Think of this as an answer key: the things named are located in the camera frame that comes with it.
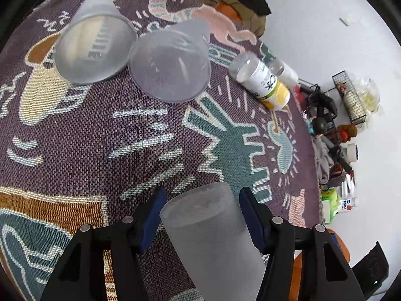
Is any grey cloth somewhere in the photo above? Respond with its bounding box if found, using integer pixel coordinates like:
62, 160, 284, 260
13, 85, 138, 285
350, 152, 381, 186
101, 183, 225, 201
314, 138, 336, 185

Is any black tool pile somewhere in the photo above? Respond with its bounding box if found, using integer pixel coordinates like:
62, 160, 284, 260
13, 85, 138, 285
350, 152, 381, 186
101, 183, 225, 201
296, 83, 338, 135

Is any white tape roll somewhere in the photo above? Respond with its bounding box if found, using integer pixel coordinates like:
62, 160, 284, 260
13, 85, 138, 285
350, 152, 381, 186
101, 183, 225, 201
341, 143, 360, 164

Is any printed woven blanket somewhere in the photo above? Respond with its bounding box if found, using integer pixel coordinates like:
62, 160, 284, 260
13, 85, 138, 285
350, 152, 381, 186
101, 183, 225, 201
0, 0, 325, 301

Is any clear empty plastic bottle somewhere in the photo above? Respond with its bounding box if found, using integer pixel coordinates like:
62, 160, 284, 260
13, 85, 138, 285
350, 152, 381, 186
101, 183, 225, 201
267, 59, 299, 90

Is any frosted plastic cup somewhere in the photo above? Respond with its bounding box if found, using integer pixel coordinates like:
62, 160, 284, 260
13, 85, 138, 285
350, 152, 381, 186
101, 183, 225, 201
53, 0, 138, 85
159, 181, 267, 301

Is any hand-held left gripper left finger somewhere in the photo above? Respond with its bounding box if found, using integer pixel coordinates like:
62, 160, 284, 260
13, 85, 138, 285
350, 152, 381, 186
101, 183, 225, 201
40, 187, 167, 301

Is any brown and black jacket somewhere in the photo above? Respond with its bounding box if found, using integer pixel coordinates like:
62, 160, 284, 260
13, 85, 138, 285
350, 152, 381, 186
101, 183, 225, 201
171, 0, 272, 37

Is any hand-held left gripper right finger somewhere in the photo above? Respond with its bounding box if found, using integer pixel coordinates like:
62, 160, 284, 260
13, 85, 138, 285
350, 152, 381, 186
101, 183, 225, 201
239, 187, 366, 301

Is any clear plastic cup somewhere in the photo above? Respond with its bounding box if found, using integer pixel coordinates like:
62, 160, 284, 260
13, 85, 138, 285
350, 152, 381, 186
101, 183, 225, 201
128, 18, 212, 102

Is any black electronic device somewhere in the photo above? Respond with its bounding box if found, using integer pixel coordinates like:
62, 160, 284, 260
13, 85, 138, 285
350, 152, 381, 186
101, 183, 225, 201
351, 241, 389, 300

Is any black wire basket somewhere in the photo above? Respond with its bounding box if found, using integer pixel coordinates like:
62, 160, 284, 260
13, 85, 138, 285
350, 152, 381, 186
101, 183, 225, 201
332, 72, 368, 129

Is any green wet wipes pack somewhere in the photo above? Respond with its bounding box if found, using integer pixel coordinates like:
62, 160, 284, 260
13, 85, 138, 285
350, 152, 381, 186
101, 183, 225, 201
320, 188, 343, 224

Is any brown plush toy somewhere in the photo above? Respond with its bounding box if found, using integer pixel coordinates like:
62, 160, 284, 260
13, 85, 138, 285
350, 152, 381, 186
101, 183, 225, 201
337, 124, 358, 141

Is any plastic bottle with yellow liquid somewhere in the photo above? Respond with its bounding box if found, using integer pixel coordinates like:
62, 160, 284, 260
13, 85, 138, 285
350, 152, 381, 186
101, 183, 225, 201
228, 52, 291, 111

